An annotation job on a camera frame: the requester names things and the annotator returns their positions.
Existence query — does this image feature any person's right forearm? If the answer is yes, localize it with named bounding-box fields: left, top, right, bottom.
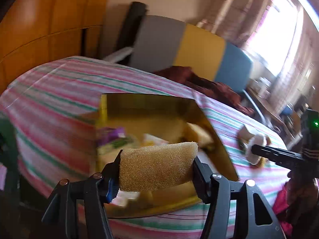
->
left=284, top=190, right=319, bottom=229

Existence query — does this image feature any dark red cloth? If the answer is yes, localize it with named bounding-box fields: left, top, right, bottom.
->
left=153, top=66, right=255, bottom=116

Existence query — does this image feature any striped tablecloth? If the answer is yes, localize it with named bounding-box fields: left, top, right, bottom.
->
left=0, top=56, right=293, bottom=239

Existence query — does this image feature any pink clothing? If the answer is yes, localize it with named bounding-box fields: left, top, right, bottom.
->
left=273, top=187, right=294, bottom=234

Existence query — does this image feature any clear plastic packet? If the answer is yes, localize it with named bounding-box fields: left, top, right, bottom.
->
left=110, top=192, right=140, bottom=208

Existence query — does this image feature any gold tin box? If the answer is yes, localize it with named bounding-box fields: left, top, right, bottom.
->
left=95, top=93, right=240, bottom=218

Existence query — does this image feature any person's right hand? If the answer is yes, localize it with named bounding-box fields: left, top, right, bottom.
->
left=287, top=170, right=319, bottom=192

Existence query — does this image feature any bright window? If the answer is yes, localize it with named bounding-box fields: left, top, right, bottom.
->
left=247, top=0, right=299, bottom=77

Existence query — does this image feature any black rolled mat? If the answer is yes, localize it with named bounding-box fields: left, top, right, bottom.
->
left=116, top=2, right=147, bottom=63

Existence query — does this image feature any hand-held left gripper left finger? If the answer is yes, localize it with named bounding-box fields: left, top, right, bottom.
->
left=41, top=149, right=124, bottom=239

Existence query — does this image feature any white box blue print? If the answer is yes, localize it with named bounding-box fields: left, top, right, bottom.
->
left=258, top=77, right=272, bottom=92

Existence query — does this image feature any purple packet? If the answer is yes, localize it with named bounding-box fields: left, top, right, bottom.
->
left=98, top=127, right=126, bottom=147

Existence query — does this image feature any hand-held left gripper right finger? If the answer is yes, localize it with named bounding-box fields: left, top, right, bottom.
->
left=193, top=156, right=286, bottom=239

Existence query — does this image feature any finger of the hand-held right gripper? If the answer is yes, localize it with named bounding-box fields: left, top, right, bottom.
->
left=251, top=144, right=306, bottom=168

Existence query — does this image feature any patterned pink curtain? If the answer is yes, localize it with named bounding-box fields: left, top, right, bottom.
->
left=197, top=0, right=277, bottom=48
left=269, top=10, right=319, bottom=110

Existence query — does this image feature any grey yellow blue armchair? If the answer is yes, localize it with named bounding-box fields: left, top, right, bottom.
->
left=102, top=15, right=265, bottom=120

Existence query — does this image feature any wooden side table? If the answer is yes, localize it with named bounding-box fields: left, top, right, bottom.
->
left=245, top=87, right=303, bottom=145

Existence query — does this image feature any orange wooden wardrobe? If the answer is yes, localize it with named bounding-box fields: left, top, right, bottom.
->
left=0, top=0, right=112, bottom=92

